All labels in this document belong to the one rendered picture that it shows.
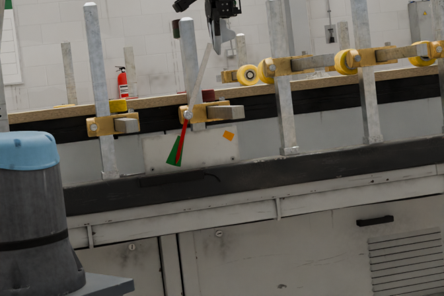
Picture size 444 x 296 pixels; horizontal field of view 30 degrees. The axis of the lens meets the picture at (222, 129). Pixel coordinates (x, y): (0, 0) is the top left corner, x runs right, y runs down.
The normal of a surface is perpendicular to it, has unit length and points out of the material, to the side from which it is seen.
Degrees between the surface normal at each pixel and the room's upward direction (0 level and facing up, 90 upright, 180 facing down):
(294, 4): 90
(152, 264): 90
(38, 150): 85
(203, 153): 90
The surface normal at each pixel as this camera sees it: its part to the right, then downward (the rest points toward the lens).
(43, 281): 0.40, -0.34
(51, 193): 0.86, -0.07
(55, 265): 0.66, -0.38
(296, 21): 0.25, 0.02
